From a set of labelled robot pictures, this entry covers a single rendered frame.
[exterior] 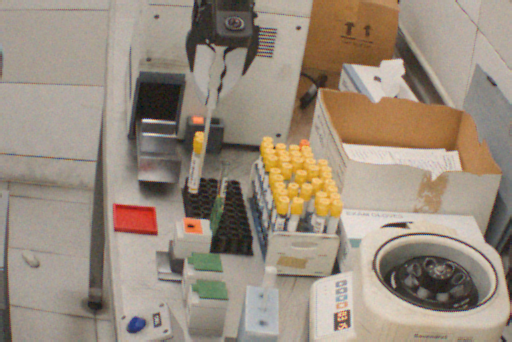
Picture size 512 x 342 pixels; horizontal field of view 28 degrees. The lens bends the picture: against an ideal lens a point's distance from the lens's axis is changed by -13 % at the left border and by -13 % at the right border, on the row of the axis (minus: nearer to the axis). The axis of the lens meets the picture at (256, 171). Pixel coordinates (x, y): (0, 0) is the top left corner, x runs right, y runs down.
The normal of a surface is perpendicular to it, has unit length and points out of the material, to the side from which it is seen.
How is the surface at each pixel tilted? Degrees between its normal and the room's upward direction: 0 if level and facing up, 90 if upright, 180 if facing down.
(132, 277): 0
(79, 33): 90
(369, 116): 87
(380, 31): 90
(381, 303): 0
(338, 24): 89
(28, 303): 0
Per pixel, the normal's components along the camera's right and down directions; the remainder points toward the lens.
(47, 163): 0.13, 0.50
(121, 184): 0.16, -0.87
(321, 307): -0.27, -0.85
